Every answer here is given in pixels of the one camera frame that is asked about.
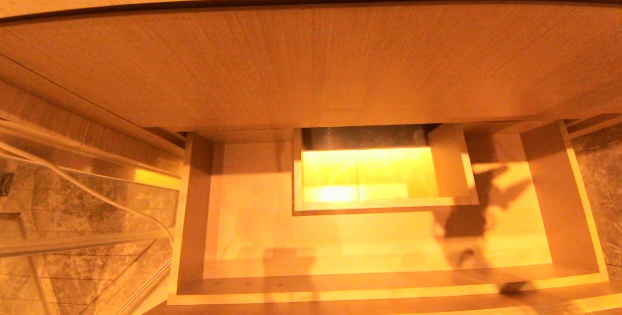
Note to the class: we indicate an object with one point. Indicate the wooden vanity side panel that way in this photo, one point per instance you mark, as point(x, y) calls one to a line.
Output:
point(58, 111)

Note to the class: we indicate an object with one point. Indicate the glass shower screen pale frame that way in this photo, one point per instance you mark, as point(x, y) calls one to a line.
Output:
point(73, 243)

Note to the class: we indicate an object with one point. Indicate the wooden upper vanity front panel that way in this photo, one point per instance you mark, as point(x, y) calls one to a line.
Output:
point(311, 62)

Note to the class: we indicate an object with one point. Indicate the wooden vanity drawer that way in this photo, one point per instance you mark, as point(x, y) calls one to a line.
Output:
point(388, 242)

